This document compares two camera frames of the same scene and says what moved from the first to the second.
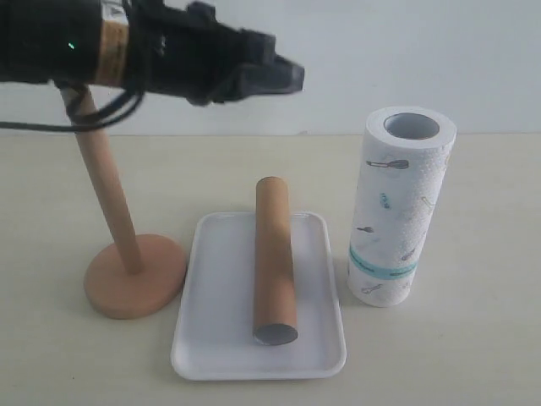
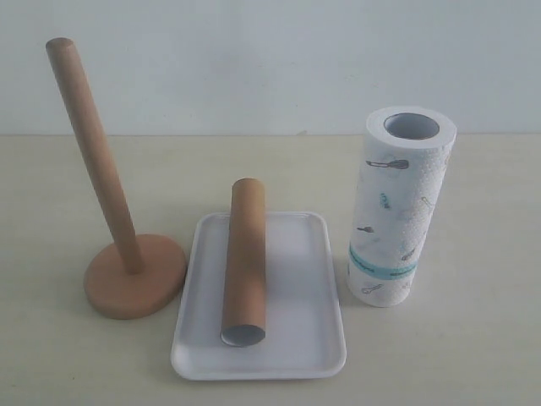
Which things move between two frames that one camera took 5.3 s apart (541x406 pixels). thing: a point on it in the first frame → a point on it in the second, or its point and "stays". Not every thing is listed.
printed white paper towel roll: x=404 y=155 stays
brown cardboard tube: x=275 y=303 → x=243 y=310
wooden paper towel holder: x=139 y=274 stays
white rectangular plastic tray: x=214 y=332 stays
